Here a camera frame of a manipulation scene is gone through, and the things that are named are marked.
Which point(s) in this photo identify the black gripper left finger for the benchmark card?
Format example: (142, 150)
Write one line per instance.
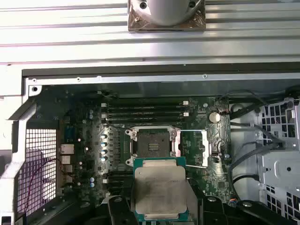
(117, 211)

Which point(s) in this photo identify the black and silver PC case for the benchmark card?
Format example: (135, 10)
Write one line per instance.
(150, 80)

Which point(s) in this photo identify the silver topped green CPU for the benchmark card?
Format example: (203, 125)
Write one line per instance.
(161, 187)

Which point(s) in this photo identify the thin metal locking lever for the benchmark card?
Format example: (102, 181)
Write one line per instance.
(117, 126)

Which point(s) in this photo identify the round silver coin battery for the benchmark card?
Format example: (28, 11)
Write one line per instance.
(214, 117)

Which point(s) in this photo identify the silver rear port block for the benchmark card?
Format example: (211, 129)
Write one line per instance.
(66, 149)
(68, 178)
(67, 168)
(65, 159)

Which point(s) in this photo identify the silver metal drive cage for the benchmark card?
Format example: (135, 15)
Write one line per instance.
(281, 168)

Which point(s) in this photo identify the blue port connector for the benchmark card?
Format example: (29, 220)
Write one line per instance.
(71, 133)

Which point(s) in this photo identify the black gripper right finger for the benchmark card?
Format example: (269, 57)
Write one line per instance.
(212, 211)

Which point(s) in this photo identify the black RAM slot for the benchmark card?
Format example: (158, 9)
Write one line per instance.
(145, 109)
(119, 178)
(145, 114)
(119, 188)
(145, 103)
(119, 183)
(119, 173)
(145, 120)

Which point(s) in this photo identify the metal socket cover frame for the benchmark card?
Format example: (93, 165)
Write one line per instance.
(204, 147)

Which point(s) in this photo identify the green motherboard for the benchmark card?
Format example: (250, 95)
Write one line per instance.
(218, 180)

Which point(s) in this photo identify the CPU socket with metal frame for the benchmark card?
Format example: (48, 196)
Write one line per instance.
(152, 143)

